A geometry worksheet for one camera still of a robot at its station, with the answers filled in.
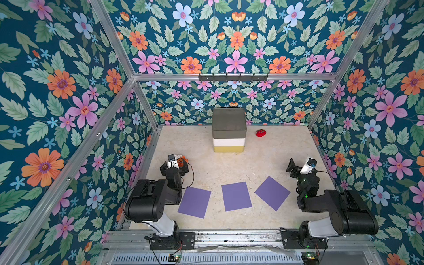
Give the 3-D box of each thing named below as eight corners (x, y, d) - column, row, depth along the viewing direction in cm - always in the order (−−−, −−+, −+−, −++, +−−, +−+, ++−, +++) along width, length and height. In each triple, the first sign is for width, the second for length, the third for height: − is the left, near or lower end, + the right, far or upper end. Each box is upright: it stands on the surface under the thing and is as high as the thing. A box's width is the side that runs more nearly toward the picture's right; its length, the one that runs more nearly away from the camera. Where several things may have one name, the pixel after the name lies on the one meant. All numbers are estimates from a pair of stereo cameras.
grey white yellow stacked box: (213, 153, 107) (210, 132, 91) (214, 122, 126) (213, 100, 110) (244, 153, 107) (247, 132, 91) (241, 122, 126) (243, 100, 110)
